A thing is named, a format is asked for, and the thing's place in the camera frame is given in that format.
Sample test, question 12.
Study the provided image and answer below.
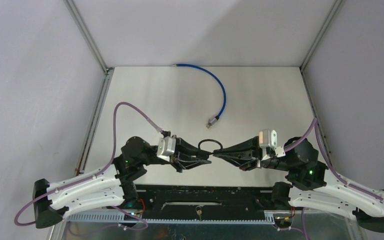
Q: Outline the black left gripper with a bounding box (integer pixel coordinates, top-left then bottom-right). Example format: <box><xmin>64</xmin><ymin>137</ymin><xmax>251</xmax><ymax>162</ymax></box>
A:
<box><xmin>139</xmin><ymin>134</ymin><xmax>211</xmax><ymax>173</ymax></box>

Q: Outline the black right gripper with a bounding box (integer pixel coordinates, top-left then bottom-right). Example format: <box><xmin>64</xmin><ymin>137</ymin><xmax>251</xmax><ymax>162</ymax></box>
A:
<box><xmin>210</xmin><ymin>135</ymin><xmax>291</xmax><ymax>172</ymax></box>

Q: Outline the black cable lock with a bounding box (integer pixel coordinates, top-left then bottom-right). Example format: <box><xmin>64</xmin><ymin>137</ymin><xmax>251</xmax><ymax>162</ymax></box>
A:
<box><xmin>197</xmin><ymin>139</ymin><xmax>224</xmax><ymax>157</ymax></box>

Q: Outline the padlock key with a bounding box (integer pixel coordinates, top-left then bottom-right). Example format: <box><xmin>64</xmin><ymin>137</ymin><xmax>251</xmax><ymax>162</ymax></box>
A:
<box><xmin>195</xmin><ymin>205</ymin><xmax>202</xmax><ymax>221</ymax></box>

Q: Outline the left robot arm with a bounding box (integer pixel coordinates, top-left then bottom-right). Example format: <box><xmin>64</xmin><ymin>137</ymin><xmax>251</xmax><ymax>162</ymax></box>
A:
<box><xmin>33</xmin><ymin>136</ymin><xmax>211</xmax><ymax>229</ymax></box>

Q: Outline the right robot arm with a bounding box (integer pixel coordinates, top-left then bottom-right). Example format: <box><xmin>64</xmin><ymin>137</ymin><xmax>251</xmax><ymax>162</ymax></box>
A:
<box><xmin>213</xmin><ymin>136</ymin><xmax>384</xmax><ymax>233</ymax></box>

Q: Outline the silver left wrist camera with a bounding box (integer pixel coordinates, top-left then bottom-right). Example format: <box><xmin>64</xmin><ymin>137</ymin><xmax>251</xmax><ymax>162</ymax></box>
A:
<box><xmin>156</xmin><ymin>136</ymin><xmax>176</xmax><ymax>162</ymax></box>

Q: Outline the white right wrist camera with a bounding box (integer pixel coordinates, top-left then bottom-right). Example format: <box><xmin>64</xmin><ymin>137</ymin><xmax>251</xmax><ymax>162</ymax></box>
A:
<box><xmin>258</xmin><ymin>129</ymin><xmax>286</xmax><ymax>160</ymax></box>

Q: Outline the blue cable lock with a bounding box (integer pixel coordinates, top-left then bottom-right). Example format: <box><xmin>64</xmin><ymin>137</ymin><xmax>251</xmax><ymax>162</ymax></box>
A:
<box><xmin>170</xmin><ymin>63</ymin><xmax>228</xmax><ymax>130</ymax></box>

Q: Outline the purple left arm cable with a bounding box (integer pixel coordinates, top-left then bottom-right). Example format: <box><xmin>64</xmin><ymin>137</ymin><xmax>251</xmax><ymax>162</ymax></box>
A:
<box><xmin>14</xmin><ymin>101</ymin><xmax>173</xmax><ymax>232</ymax></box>

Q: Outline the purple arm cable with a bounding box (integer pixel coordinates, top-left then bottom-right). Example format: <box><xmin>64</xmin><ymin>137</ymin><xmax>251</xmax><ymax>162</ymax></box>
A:
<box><xmin>283</xmin><ymin>117</ymin><xmax>384</xmax><ymax>240</ymax></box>
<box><xmin>14</xmin><ymin>101</ymin><xmax>173</xmax><ymax>232</ymax></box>

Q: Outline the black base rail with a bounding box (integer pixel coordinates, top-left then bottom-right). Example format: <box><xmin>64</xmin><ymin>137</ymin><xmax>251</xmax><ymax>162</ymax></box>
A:
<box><xmin>118</xmin><ymin>184</ymin><xmax>295</xmax><ymax>222</ymax></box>

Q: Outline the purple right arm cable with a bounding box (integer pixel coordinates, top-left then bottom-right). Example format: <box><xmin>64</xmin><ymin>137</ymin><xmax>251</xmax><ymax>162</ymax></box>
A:
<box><xmin>283</xmin><ymin>117</ymin><xmax>384</xmax><ymax>240</ymax></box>

